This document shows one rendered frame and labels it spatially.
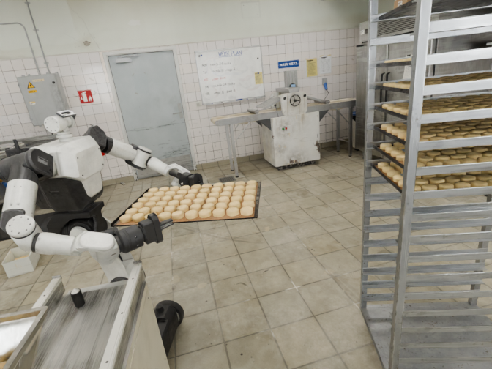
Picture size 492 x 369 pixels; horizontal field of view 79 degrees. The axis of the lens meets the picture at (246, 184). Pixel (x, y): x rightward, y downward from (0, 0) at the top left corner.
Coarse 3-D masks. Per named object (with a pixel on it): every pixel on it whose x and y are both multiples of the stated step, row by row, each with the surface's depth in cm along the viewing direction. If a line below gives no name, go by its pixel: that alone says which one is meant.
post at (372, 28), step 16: (368, 0) 125; (368, 16) 126; (368, 32) 128; (368, 48) 129; (368, 64) 131; (368, 80) 133; (368, 96) 135; (368, 112) 138; (368, 176) 148; (368, 192) 151; (368, 208) 154; (368, 224) 157
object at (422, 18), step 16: (416, 16) 86; (416, 32) 87; (416, 48) 88; (416, 64) 89; (416, 80) 90; (416, 96) 92; (416, 112) 94; (416, 128) 95; (416, 144) 97; (416, 160) 99; (400, 208) 108; (400, 224) 109; (400, 240) 110; (400, 256) 112; (400, 272) 114; (400, 288) 117; (400, 304) 119; (400, 320) 122; (400, 336) 125
